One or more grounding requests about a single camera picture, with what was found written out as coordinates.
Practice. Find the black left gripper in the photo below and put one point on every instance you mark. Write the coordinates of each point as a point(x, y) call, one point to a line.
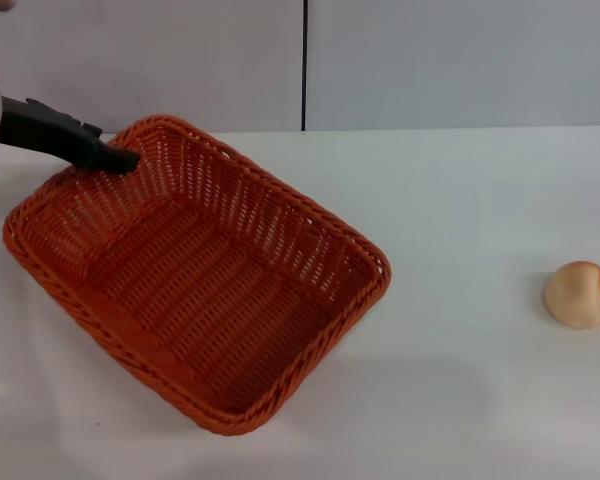
point(40, 130)

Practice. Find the orange woven plastic basket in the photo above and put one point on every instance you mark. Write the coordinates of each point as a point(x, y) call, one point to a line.
point(205, 300)

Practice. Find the round tan bread roll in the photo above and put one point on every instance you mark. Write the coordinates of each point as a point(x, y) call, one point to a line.
point(577, 297)

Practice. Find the black vertical wall strip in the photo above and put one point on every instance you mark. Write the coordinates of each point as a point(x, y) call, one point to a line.
point(304, 65)

